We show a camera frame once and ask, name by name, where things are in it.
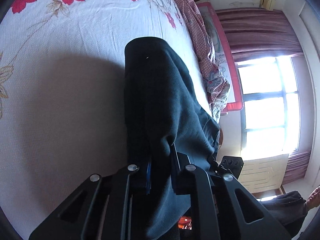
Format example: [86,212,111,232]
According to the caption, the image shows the red bed guard rail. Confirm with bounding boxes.
[197,2,243,116]

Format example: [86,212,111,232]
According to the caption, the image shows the dark pink curtain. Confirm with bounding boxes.
[215,9,304,63]
[282,150,313,188]

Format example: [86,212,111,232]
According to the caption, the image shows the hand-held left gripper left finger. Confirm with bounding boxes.
[29,162,152,240]

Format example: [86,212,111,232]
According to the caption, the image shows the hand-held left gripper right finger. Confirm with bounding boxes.
[171,152,292,240]

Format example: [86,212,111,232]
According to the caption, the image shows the pink patterned quilt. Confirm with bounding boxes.
[150,0,230,117]

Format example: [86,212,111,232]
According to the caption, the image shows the white floral bed sheet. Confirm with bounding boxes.
[0,0,213,230]

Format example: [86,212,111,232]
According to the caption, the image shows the window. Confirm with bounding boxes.
[236,55,300,161]

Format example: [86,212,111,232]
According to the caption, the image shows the white radiator cover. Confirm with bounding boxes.
[241,154,290,194]

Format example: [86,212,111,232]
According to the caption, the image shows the black pants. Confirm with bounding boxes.
[124,37,222,240]

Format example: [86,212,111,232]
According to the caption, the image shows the person's dark jacket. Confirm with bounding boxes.
[260,191,308,232]

